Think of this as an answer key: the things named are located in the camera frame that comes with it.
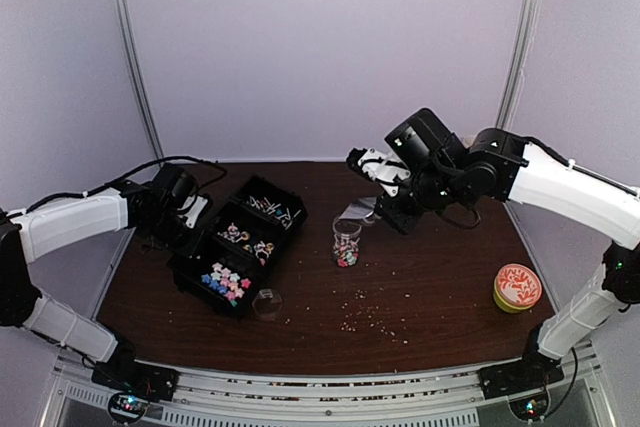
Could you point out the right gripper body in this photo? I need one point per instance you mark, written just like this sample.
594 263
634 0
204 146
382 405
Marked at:
404 220

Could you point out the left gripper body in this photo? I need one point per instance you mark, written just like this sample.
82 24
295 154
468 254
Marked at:
171 239

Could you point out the metal scoop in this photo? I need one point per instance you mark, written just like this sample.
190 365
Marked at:
361 211

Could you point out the clear plastic jar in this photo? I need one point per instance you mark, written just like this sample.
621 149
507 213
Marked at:
346 230

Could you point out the black three-compartment candy bin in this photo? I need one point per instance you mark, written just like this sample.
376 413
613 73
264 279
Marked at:
187 272

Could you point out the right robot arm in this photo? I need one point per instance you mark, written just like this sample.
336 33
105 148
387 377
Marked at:
429 168

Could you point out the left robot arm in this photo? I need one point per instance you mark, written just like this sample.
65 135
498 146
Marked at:
50 251

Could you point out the star candies pile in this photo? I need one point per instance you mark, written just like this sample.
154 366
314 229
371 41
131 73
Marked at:
226 283

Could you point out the swirl lollipops pile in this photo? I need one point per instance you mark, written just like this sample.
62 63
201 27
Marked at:
250 243

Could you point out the clear jar lid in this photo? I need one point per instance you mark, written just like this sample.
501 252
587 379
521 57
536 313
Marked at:
267 304

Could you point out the small round lollipops pile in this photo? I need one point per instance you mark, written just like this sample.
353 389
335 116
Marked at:
276 210

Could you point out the green bowl with red lid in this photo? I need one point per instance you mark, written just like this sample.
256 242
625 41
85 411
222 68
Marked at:
516 288

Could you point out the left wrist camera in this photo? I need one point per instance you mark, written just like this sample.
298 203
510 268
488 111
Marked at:
193 208

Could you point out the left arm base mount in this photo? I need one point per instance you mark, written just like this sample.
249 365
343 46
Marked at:
137 385

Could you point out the right aluminium frame post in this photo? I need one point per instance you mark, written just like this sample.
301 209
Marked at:
515 74

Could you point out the aluminium frame post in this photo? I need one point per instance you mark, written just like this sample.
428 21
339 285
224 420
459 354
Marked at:
515 74
136 78

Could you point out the front aluminium rail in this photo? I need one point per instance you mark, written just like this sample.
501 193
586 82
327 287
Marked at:
441 397

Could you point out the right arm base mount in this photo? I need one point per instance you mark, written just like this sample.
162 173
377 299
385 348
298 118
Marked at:
527 381

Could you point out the left aluminium frame post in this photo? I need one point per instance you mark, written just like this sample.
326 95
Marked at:
136 78

